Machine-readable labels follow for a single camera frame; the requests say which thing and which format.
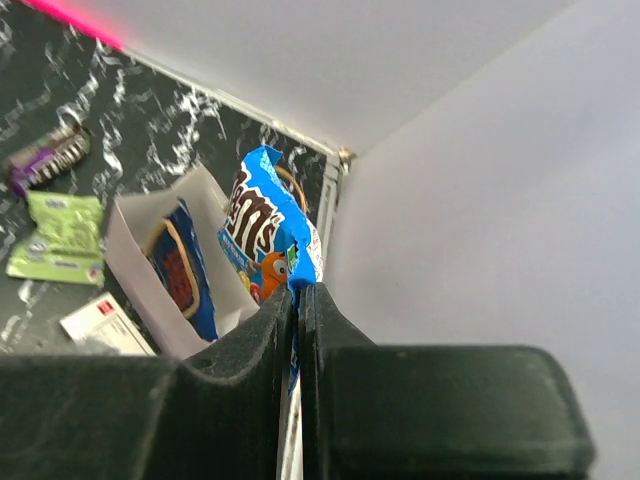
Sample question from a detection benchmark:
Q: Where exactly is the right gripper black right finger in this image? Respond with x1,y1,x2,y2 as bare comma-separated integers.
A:
298,284,596,479

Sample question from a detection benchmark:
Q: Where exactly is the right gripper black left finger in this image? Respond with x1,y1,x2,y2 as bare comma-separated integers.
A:
1,288,293,479

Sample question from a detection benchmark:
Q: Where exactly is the blue Burts chips bag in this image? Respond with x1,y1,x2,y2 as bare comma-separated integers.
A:
143,198,219,342

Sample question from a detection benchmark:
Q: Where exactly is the blue M&M's packet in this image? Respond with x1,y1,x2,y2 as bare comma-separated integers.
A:
217,145,326,401

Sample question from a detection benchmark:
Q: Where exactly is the white red cardboard box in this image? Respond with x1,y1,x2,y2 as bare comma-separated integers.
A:
59,293,155,356

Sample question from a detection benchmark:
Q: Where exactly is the green snack packet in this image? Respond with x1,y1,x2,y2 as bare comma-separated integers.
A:
6,191,104,286

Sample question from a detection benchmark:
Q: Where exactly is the purple M&M's packet far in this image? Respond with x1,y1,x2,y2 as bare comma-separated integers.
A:
1,124,93,199

